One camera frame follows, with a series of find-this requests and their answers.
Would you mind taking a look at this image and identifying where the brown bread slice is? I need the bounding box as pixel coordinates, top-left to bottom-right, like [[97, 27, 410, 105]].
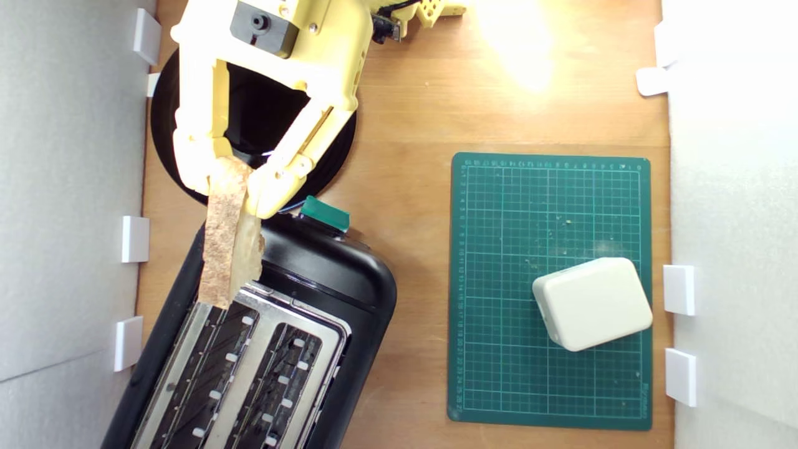
[[198, 156, 266, 311]]

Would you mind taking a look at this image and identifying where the green toaster lever knob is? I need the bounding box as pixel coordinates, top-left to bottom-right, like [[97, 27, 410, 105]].
[[298, 195, 351, 235]]

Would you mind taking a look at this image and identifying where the black two-slot toaster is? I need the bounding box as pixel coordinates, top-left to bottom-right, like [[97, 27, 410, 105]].
[[102, 209, 398, 449]]

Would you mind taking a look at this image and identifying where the black plate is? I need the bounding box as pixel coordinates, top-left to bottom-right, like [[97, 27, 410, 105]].
[[150, 47, 358, 213]]

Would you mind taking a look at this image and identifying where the green cutting mat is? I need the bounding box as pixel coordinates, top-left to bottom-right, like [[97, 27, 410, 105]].
[[447, 152, 653, 432]]

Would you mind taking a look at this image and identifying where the white block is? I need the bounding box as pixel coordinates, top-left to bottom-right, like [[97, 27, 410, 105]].
[[532, 257, 654, 352]]

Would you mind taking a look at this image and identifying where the yellow bracket with small camera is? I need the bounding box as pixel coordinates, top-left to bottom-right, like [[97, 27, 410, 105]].
[[370, 0, 468, 46]]

